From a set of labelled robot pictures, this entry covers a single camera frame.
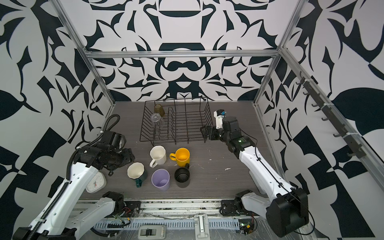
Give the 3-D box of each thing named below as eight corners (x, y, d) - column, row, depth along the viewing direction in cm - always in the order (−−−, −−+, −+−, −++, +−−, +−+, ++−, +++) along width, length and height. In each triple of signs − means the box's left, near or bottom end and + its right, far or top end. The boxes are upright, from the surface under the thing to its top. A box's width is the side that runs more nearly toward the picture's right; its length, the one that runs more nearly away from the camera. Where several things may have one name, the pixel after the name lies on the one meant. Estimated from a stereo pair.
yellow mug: (171, 160, 92) (169, 153, 85) (181, 150, 96) (180, 143, 89) (183, 171, 88) (182, 164, 81) (193, 160, 92) (193, 153, 85)
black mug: (175, 188, 83) (173, 183, 75) (176, 168, 90) (175, 161, 82) (190, 188, 83) (190, 183, 75) (190, 168, 90) (190, 161, 82)
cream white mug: (151, 171, 87) (148, 164, 79) (154, 153, 94) (151, 145, 86) (165, 171, 87) (163, 164, 79) (167, 153, 94) (165, 145, 86)
